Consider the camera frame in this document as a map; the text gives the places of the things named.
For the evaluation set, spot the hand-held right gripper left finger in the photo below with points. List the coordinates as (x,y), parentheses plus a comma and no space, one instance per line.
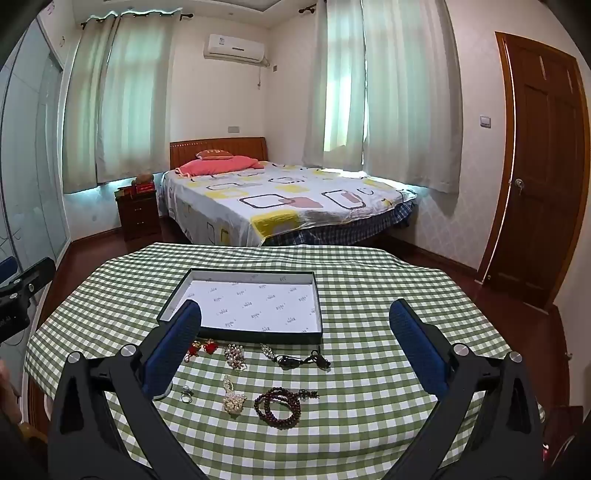
(173,350)

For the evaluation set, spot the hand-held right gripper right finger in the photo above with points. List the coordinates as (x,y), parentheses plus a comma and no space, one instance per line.
(418,350)

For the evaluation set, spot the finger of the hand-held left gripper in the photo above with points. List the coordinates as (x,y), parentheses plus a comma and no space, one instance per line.
(5,267)
(36,272)

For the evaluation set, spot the red gold earrings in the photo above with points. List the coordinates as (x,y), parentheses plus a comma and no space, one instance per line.
(206,348)

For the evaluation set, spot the dark green box white lining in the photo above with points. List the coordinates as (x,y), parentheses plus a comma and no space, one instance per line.
(258,300)

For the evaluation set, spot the person's left hand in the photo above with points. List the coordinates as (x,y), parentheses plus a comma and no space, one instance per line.
(8,392)

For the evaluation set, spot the green checked tablecloth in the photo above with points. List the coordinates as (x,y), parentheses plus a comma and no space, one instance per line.
(360,415)

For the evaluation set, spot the glass wardrobe door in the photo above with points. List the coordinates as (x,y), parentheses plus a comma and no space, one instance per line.
(32,161)

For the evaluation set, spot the dark wooden nightstand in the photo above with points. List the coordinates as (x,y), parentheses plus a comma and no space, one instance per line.
(138,214)

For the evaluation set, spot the red box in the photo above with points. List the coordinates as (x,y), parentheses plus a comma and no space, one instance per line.
(136,189)

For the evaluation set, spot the blue plaid sheet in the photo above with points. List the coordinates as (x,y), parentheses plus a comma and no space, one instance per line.
(351,228)

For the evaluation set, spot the brown plush toy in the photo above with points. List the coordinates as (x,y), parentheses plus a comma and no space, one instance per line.
(143,179)

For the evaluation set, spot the white curtain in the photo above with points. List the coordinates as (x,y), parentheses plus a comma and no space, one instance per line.
(138,101)
(337,92)
(411,101)
(83,115)

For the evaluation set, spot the white patterned bedsheet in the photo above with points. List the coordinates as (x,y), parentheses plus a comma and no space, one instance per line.
(277,194)

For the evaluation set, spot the pink pillow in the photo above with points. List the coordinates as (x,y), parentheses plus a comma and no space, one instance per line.
(217,166)

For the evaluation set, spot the red cushion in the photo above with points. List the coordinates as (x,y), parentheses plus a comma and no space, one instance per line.
(213,153)

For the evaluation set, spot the brown wooden door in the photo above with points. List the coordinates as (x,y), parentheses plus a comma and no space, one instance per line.
(540,184)

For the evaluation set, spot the wooden bed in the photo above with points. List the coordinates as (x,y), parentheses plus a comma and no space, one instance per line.
(217,147)

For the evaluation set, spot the dark curtain rod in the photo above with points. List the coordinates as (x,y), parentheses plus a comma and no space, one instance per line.
(309,8)
(184,16)

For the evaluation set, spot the white air conditioner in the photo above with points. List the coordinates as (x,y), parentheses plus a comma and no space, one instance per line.
(235,47)

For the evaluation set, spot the wall light switch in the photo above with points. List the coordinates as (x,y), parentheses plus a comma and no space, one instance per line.
(485,121)

